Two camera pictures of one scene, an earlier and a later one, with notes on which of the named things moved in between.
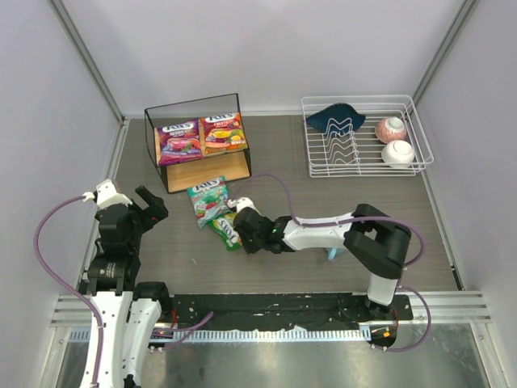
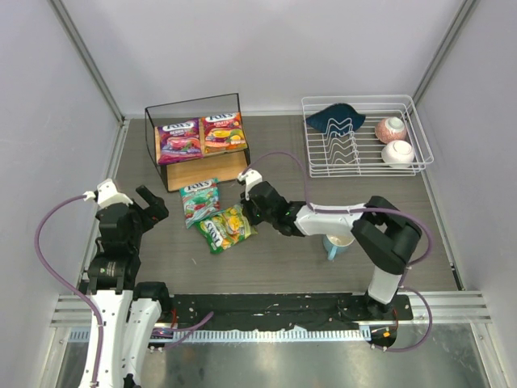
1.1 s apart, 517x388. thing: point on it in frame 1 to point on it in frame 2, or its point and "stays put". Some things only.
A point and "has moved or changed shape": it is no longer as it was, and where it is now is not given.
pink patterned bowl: [391, 128] stays put
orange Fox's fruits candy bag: [223, 133] stays put
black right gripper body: [244, 228] to [250, 202]
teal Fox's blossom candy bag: [210, 200] has moved or changed shape
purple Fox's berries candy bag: [178, 142] stays put
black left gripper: [142, 212] stays put
